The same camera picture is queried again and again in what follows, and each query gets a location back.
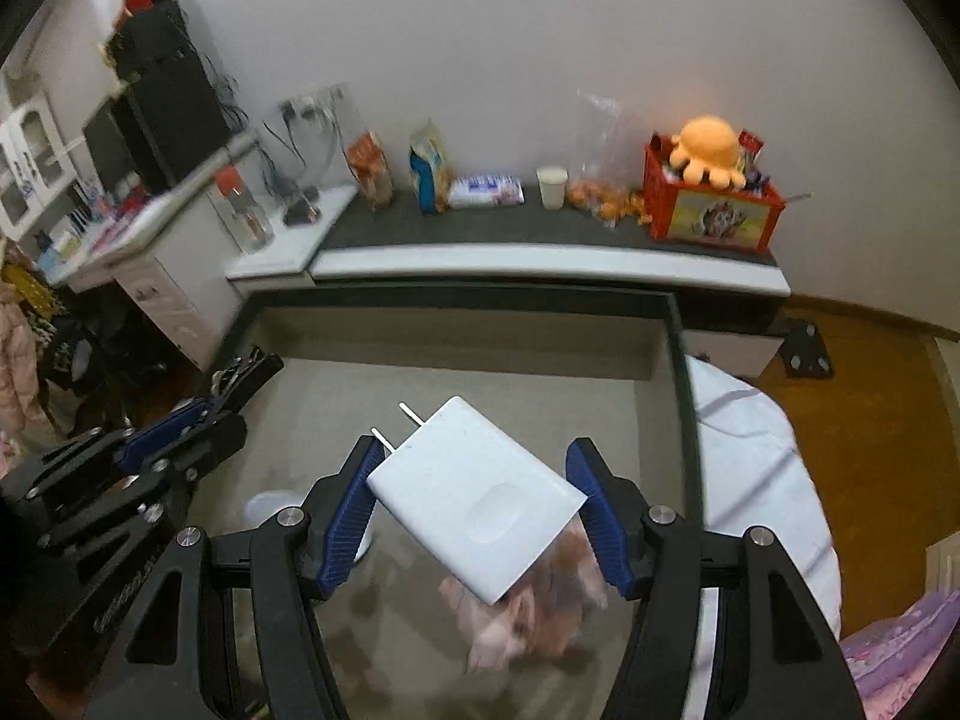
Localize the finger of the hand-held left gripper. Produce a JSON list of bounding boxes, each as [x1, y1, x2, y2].
[[4, 346, 284, 500], [34, 412, 248, 563]]

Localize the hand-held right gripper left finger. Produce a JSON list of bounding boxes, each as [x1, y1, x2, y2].
[[82, 435, 387, 720]]

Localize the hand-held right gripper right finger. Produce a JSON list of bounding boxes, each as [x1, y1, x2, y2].
[[565, 436, 871, 720]]

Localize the white charger adapter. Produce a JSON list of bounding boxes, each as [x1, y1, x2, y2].
[[366, 396, 587, 605]]

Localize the pink box with black rim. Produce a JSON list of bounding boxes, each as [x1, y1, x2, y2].
[[180, 286, 713, 720]]

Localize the dark cloth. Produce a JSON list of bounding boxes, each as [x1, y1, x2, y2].
[[41, 292, 151, 421]]

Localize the white desk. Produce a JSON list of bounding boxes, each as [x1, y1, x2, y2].
[[34, 131, 260, 372]]

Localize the pink doll figure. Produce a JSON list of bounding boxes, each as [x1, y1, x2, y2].
[[439, 517, 608, 672]]

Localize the pink jacket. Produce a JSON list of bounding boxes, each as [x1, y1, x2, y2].
[[0, 281, 57, 458]]

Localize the yellow patterned cloth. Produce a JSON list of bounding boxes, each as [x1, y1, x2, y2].
[[0, 259, 61, 331]]

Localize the pile of desk clutter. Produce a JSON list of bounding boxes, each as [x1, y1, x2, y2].
[[34, 172, 162, 271]]

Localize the clear bottle with red cap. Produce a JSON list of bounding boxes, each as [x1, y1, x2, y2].
[[212, 165, 275, 254]]

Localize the black monitor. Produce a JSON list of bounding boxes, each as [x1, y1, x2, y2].
[[81, 101, 151, 188]]

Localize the grey-topped white tv cabinet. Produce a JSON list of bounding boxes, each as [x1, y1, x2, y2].
[[226, 184, 794, 383]]

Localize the white glass-door cabinet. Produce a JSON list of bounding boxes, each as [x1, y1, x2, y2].
[[0, 94, 80, 241]]

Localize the red printed storage box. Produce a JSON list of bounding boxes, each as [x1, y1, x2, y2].
[[641, 133, 786, 252]]

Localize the clear plastic snack bag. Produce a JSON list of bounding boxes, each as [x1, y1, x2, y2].
[[566, 88, 650, 230]]

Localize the clear orange snack bag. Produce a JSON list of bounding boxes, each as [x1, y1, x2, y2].
[[337, 101, 396, 212]]

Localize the pink printed blanket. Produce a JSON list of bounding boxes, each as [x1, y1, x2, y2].
[[840, 589, 960, 720]]

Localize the white blue tissue packet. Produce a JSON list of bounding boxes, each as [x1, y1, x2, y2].
[[448, 174, 526, 211]]

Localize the blue yellow snack bag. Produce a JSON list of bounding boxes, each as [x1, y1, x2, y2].
[[409, 120, 455, 213]]

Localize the orange octopus plush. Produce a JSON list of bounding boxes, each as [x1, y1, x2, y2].
[[667, 115, 751, 192]]

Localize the black floor bracket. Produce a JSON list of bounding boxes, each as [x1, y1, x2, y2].
[[778, 319, 835, 378]]

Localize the white wall socket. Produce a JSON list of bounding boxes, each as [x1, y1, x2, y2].
[[279, 86, 350, 125]]

